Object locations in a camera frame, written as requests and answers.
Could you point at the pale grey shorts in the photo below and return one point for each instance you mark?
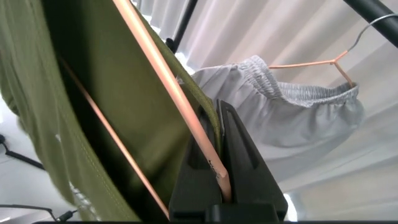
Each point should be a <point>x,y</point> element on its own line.
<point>280,130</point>

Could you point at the black clothes rack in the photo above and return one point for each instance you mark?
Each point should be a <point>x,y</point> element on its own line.
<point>373,12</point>

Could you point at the pink clothes hanger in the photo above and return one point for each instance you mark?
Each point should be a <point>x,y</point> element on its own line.
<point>161,74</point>
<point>311,63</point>

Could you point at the green printed shirt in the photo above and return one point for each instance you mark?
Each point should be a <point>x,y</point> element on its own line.
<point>37,62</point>

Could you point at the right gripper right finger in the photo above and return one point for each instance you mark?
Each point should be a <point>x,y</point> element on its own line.
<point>248,168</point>

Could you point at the white curtain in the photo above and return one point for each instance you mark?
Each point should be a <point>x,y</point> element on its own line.
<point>264,28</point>

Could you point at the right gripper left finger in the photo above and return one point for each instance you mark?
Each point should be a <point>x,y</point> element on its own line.
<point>189,180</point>

